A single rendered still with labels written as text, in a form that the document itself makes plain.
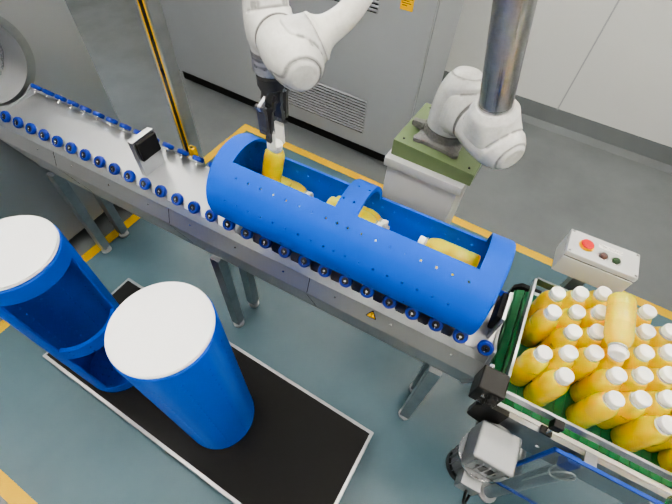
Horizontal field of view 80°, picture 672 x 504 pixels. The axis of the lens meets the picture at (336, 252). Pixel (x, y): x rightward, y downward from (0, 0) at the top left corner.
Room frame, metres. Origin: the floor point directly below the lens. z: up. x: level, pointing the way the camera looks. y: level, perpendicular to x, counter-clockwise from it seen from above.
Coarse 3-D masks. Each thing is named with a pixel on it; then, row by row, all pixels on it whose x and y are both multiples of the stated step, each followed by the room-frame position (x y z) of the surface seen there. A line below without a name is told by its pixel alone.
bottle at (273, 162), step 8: (264, 152) 0.96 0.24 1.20; (272, 152) 0.94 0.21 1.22; (280, 152) 0.94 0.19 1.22; (264, 160) 0.94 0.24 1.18; (272, 160) 0.93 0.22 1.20; (280, 160) 0.94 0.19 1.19; (264, 168) 0.94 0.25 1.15; (272, 168) 0.93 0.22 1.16; (280, 168) 0.94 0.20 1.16; (272, 176) 0.93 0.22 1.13; (280, 176) 0.95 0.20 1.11
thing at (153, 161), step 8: (136, 136) 1.13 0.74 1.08; (144, 136) 1.14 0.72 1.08; (152, 136) 1.15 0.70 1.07; (128, 144) 1.09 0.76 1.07; (136, 144) 1.09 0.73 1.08; (144, 144) 1.11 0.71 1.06; (152, 144) 1.14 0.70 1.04; (136, 152) 1.09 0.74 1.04; (144, 152) 1.10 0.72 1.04; (152, 152) 1.12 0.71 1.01; (160, 152) 1.17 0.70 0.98; (136, 160) 1.09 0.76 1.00; (144, 160) 1.09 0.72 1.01; (152, 160) 1.13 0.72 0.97; (160, 160) 1.16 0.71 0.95; (144, 168) 1.09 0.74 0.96; (152, 168) 1.12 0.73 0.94
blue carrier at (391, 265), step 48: (240, 144) 0.95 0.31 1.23; (240, 192) 0.81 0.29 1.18; (288, 192) 0.79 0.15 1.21; (336, 192) 0.95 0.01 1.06; (288, 240) 0.71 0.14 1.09; (336, 240) 0.67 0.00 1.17; (384, 240) 0.65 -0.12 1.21; (480, 240) 0.75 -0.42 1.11; (384, 288) 0.58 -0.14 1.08; (432, 288) 0.55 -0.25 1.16; (480, 288) 0.53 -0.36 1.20
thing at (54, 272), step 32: (64, 256) 0.65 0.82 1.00; (32, 288) 0.54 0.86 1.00; (64, 288) 0.74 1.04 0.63; (96, 288) 0.68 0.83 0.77; (32, 320) 0.59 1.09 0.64; (64, 320) 0.67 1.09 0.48; (96, 320) 0.74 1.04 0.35; (64, 352) 0.49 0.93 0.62; (96, 352) 0.66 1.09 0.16; (96, 384) 0.49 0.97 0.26; (128, 384) 0.52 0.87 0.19
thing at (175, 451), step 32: (128, 288) 1.02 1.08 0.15; (256, 384) 0.58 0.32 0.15; (288, 384) 0.59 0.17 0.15; (128, 416) 0.40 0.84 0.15; (160, 416) 0.41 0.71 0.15; (256, 416) 0.44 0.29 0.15; (288, 416) 0.45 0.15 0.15; (320, 416) 0.46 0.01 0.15; (192, 448) 0.29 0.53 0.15; (224, 448) 0.30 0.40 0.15; (256, 448) 0.31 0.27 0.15; (288, 448) 0.32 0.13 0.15; (320, 448) 0.33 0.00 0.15; (352, 448) 0.34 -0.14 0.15; (224, 480) 0.19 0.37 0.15; (256, 480) 0.20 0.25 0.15; (288, 480) 0.20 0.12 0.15; (320, 480) 0.21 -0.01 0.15
